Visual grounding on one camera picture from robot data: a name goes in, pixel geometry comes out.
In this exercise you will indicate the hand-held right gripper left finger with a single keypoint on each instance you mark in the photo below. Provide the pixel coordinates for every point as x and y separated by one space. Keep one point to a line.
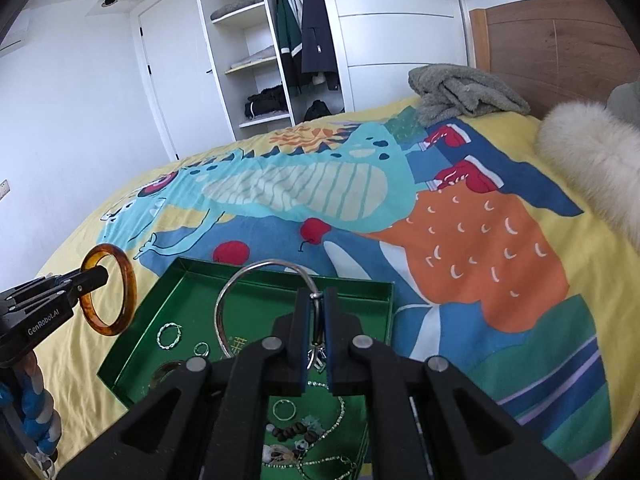
300 340

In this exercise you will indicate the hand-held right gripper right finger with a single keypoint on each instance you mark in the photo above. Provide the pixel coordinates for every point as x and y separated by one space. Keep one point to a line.
330 340

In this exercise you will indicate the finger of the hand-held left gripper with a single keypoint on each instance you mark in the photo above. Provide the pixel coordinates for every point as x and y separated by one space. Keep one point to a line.
75 275
87 287

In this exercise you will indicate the amber bangle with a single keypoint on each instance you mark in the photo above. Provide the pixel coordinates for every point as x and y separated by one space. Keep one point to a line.
129 305

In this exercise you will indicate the silver bangle with charm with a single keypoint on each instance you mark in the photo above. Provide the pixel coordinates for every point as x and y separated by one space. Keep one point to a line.
218 310

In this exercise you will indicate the twisted silver hoop earring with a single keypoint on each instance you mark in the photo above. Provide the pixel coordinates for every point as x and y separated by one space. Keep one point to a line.
167 368
161 342

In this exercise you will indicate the green tray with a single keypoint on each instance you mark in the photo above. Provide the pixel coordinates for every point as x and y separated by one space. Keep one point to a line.
200 300

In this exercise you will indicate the yellow dinosaur print duvet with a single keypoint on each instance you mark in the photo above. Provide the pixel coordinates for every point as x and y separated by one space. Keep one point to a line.
475 240

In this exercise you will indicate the white door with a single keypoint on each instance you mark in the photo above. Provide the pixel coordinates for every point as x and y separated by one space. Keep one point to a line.
180 75

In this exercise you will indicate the small black bundle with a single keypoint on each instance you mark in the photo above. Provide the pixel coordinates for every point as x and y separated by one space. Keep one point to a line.
317 111

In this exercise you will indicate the black bag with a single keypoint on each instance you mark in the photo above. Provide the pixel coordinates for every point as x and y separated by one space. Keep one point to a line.
265 101

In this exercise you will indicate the white air conditioner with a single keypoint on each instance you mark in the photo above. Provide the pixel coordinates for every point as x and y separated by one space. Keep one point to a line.
15 35

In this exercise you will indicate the grey sweater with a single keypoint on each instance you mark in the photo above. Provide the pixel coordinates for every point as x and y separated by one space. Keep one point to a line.
460 92

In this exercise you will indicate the folded light clothes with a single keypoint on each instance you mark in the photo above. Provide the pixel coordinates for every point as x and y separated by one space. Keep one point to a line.
255 56

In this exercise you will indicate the hanging green white jacket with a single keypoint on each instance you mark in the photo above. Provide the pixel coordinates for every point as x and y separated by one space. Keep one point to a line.
287 35

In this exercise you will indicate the hanging dark coat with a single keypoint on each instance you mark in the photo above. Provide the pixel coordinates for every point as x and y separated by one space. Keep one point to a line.
317 35

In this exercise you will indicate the folded grey clothes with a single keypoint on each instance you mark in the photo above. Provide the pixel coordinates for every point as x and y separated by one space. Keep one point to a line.
237 9

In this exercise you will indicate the white wardrobe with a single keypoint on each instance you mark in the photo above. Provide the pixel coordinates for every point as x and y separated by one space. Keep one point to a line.
395 35

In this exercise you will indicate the white fluffy pillow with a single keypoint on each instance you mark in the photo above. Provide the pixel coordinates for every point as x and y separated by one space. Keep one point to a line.
590 160

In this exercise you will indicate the wooden headboard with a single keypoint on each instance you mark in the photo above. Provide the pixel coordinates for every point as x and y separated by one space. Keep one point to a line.
550 45

